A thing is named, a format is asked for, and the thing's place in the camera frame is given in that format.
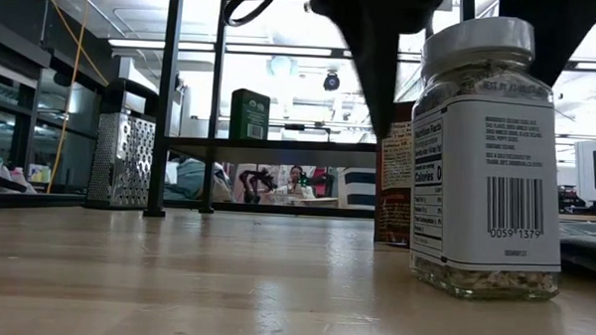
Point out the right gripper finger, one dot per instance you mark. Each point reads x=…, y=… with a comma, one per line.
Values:
x=376, y=66
x=556, y=32

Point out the red spice packet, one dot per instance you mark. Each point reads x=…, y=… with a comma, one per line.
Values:
x=394, y=191

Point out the dark wood black-frame shelf unit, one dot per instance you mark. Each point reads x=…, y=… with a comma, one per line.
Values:
x=278, y=152

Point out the dark green spice tin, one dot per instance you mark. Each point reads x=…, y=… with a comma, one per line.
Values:
x=250, y=116

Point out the white-lid glass spice jar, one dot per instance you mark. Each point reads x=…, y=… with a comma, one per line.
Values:
x=491, y=184

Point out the black background robot arm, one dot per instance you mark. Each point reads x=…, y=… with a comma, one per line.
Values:
x=257, y=183

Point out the blue white striped box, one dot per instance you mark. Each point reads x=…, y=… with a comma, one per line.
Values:
x=357, y=187

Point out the person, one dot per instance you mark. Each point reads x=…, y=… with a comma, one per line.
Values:
x=296, y=180

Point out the grey-teal bag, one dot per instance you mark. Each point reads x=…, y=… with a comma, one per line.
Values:
x=193, y=179

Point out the grey checked dish cloth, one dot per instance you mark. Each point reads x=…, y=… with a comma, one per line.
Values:
x=588, y=247

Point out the black storage rack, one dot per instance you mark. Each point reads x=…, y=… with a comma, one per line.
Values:
x=13, y=78

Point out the black ceiling camera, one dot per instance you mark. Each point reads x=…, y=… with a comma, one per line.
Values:
x=332, y=82

